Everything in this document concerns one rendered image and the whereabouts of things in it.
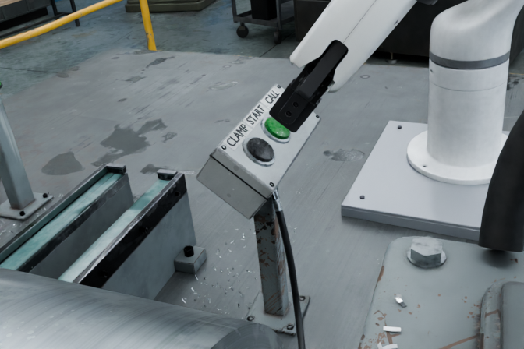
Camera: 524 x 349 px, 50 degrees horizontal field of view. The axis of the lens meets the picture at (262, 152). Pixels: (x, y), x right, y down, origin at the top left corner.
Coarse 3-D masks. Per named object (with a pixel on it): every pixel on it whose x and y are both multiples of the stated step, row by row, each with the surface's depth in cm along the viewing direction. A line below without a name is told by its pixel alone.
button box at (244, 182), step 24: (264, 96) 64; (264, 120) 60; (312, 120) 65; (240, 144) 55; (288, 144) 59; (216, 168) 54; (240, 168) 53; (264, 168) 55; (288, 168) 57; (216, 192) 56; (240, 192) 55; (264, 192) 54
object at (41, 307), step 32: (0, 288) 27; (32, 288) 27; (64, 288) 28; (96, 288) 30; (0, 320) 24; (32, 320) 24; (64, 320) 24; (96, 320) 24; (128, 320) 24; (160, 320) 24; (192, 320) 25; (224, 320) 25
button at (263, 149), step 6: (252, 138) 56; (258, 138) 56; (246, 144) 55; (252, 144) 55; (258, 144) 55; (264, 144) 56; (252, 150) 54; (258, 150) 55; (264, 150) 55; (270, 150) 56; (258, 156) 54; (264, 156) 55; (270, 156) 55
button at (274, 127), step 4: (268, 120) 59; (272, 120) 59; (264, 124) 59; (268, 124) 59; (272, 124) 59; (276, 124) 59; (280, 124) 60; (268, 128) 59; (272, 128) 59; (276, 128) 59; (280, 128) 59; (284, 128) 60; (272, 132) 58; (276, 132) 58; (280, 132) 59; (284, 132) 59; (288, 132) 60; (276, 136) 58; (280, 136) 59; (284, 136) 59; (288, 136) 59
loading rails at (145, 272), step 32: (96, 192) 81; (128, 192) 87; (160, 192) 77; (32, 224) 73; (64, 224) 74; (96, 224) 80; (128, 224) 71; (160, 224) 77; (192, 224) 86; (0, 256) 68; (32, 256) 69; (64, 256) 74; (96, 256) 67; (128, 256) 70; (160, 256) 78; (192, 256) 82; (128, 288) 71; (160, 288) 78
